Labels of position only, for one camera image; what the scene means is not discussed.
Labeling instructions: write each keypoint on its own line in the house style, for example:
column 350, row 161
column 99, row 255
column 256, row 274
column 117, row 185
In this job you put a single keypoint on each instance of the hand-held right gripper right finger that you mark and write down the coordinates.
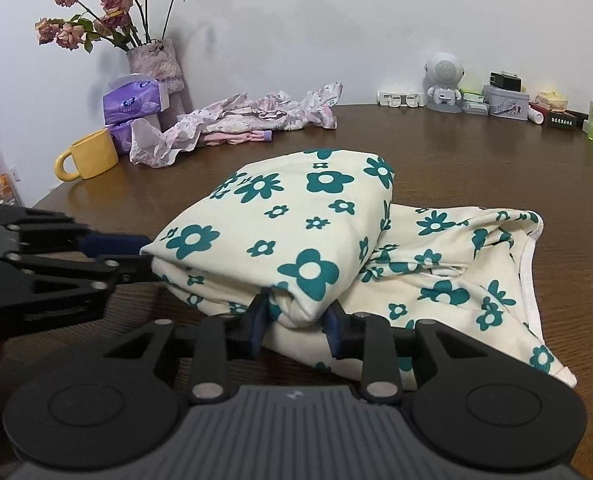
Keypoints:
column 334, row 331

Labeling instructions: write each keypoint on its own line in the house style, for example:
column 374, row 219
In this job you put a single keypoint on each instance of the dark rectangular box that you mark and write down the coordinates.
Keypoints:
column 560, row 122

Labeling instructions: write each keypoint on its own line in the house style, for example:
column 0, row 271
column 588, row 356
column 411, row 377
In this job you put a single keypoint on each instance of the green and white pack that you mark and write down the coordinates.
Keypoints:
column 474, row 102

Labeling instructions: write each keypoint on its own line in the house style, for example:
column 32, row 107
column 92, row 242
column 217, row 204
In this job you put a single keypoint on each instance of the white robot-shaped speaker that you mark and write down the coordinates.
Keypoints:
column 444, row 77

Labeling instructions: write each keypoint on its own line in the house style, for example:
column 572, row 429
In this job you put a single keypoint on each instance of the purple tissue pack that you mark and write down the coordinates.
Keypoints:
column 124, row 135
column 134, row 100

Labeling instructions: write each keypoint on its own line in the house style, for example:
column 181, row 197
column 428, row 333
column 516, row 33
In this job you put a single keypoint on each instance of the yellow ceramic mug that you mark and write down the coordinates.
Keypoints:
column 96, row 155

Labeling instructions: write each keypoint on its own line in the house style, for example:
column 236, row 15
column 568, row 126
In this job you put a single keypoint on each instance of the pink floral garment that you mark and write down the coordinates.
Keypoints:
column 256, row 110

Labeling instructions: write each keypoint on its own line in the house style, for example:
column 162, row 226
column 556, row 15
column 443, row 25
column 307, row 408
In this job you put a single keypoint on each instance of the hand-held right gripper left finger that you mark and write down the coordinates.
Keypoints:
column 256, row 326

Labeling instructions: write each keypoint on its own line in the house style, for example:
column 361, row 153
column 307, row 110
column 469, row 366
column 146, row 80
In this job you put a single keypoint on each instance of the white clip holder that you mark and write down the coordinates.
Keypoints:
column 401, row 100

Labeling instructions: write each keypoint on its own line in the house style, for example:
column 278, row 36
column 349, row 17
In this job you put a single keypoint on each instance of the pink socks with purple cuffs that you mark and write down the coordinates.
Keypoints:
column 236, row 137

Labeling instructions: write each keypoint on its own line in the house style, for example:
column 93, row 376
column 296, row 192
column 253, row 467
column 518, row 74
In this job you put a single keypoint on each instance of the dried rose bouquet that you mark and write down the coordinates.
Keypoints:
column 111, row 2

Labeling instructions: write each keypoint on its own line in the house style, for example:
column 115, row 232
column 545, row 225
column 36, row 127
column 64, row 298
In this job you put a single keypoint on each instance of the grey printed tin box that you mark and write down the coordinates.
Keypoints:
column 506, row 105

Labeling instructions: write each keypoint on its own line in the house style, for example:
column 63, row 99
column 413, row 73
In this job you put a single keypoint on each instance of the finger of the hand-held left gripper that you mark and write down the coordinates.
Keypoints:
column 116, row 245
column 131, row 270

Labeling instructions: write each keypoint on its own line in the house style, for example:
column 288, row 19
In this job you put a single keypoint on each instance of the cream garment with teal flowers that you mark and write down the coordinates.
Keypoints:
column 316, row 220

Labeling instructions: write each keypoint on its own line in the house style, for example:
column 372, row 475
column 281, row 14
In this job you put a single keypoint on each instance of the mottled purple vase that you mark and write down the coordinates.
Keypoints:
column 156, row 62

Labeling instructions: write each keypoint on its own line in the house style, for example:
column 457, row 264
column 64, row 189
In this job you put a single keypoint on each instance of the black charger block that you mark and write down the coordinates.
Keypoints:
column 505, row 81

